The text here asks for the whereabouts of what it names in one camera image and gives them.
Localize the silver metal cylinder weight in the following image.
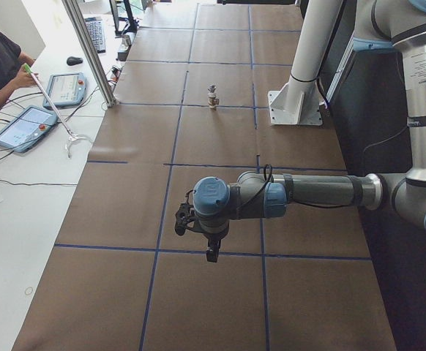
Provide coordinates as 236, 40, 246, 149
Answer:
122, 32, 135, 47

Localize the white brass PPR valve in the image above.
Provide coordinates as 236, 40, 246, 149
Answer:
208, 85, 219, 110

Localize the black monitor stand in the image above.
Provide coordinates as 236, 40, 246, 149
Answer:
109, 0, 138, 37

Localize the black keyboard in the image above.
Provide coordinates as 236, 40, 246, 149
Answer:
84, 17, 106, 53

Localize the far teach pendant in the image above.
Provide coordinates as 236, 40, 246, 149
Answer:
46, 72, 86, 108

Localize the black box stand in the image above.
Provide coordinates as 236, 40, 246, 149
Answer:
117, 41, 132, 61

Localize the black computer mouse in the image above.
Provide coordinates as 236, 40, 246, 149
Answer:
66, 56, 83, 67

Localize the near teach pendant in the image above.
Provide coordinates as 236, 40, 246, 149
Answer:
0, 106, 57, 154

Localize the aluminium frame post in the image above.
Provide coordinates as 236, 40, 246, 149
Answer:
62, 0, 117, 108

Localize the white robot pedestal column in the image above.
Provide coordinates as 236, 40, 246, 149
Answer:
268, 0, 343, 126

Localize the long reach grabber stick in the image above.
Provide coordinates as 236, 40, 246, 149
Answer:
22, 64, 92, 158

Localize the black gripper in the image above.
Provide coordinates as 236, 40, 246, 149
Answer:
203, 228, 229, 263

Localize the teach pendant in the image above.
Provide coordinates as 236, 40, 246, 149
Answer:
0, 106, 57, 154
46, 72, 86, 108

